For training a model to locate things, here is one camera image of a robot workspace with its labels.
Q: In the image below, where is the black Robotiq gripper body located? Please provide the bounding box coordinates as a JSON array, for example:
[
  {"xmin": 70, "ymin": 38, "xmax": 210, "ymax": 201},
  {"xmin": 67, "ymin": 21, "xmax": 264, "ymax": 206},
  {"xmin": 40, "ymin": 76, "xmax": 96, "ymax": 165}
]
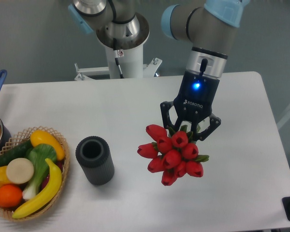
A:
[{"xmin": 174, "ymin": 71, "xmax": 219, "ymax": 126}]

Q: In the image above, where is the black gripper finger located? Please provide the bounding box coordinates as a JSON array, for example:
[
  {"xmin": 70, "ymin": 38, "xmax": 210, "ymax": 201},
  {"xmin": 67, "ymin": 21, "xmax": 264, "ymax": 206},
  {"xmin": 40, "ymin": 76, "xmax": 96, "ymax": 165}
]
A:
[
  {"xmin": 195, "ymin": 114, "xmax": 221, "ymax": 141},
  {"xmin": 160, "ymin": 101, "xmax": 181, "ymax": 131}
]

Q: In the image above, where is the red tulip bouquet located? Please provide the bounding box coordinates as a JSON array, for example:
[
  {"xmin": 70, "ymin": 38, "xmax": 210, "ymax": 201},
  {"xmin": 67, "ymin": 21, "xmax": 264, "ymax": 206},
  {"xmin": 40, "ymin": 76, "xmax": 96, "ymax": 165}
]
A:
[{"xmin": 137, "ymin": 124, "xmax": 209, "ymax": 186}]

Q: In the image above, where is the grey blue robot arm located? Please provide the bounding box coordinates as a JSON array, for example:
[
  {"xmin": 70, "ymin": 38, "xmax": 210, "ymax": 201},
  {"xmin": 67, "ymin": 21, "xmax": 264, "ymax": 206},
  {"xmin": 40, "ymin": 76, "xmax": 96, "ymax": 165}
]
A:
[{"xmin": 68, "ymin": 0, "xmax": 248, "ymax": 142}]

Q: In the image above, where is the dark grey ribbed vase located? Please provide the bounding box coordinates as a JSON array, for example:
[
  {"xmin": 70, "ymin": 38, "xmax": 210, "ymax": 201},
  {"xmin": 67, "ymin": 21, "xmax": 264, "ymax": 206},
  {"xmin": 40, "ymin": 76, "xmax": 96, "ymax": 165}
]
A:
[{"xmin": 75, "ymin": 136, "xmax": 115, "ymax": 186}]

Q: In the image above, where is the red fruit in basket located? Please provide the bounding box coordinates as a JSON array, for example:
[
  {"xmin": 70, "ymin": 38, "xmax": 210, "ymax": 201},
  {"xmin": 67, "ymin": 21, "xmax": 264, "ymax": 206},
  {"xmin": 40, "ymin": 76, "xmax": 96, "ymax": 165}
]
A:
[{"xmin": 40, "ymin": 160, "xmax": 64, "ymax": 190}]

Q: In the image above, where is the green bok choy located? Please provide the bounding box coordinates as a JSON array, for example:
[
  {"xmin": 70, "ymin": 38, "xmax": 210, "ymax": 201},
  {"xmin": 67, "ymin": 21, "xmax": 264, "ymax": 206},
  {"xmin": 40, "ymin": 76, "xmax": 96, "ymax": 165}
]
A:
[{"xmin": 23, "ymin": 144, "xmax": 57, "ymax": 201}]

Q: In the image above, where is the woven wicker basket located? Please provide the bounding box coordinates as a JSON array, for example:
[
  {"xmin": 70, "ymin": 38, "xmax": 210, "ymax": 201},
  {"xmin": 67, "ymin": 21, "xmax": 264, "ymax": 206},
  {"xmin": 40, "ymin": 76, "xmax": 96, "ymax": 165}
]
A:
[{"xmin": 0, "ymin": 126, "xmax": 70, "ymax": 221}]

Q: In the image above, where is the yellow banana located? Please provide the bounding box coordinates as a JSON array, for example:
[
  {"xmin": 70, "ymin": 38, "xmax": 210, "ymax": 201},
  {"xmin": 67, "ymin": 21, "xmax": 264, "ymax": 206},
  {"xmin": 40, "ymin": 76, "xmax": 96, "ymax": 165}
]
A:
[{"xmin": 12, "ymin": 158, "xmax": 62, "ymax": 219}]

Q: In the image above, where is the green cucumber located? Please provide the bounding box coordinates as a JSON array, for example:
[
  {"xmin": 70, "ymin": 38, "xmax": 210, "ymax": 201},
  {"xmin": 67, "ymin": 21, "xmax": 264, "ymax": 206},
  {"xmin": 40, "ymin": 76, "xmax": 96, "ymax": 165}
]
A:
[{"xmin": 0, "ymin": 140, "xmax": 33, "ymax": 167}]

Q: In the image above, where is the beige round slice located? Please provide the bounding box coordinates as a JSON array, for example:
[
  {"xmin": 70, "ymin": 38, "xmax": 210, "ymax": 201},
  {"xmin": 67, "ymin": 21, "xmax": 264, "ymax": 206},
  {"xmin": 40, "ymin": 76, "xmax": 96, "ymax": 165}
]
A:
[{"xmin": 6, "ymin": 158, "xmax": 34, "ymax": 184}]

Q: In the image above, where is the orange fruit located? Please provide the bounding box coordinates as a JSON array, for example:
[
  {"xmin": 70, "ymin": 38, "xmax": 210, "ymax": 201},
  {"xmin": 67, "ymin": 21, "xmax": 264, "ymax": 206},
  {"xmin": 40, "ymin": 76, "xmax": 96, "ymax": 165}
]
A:
[{"xmin": 0, "ymin": 184, "xmax": 22, "ymax": 208}]

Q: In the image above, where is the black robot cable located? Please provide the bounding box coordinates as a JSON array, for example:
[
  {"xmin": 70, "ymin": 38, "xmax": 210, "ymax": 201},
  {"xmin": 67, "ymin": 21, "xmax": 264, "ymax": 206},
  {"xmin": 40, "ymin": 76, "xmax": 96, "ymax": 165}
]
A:
[{"xmin": 107, "ymin": 0, "xmax": 125, "ymax": 79}]

